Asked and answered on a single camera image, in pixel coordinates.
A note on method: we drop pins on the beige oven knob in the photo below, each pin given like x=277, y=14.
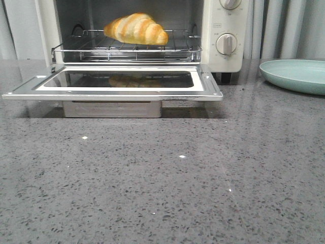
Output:
x=230, y=4
x=226, y=44

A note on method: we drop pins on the white Toshiba toaster oven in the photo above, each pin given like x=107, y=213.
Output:
x=208, y=19

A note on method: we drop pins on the lower beige oven knob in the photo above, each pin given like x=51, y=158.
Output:
x=226, y=44

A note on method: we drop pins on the golden croissant bread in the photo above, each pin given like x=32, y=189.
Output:
x=137, y=28

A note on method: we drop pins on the glass oven door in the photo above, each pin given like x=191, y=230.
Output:
x=117, y=91

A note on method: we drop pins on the light green plate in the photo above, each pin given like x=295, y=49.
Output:
x=299, y=75

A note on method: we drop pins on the metal wire oven rack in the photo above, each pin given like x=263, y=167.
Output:
x=93, y=46

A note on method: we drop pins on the upper beige oven knob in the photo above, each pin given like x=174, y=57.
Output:
x=230, y=4

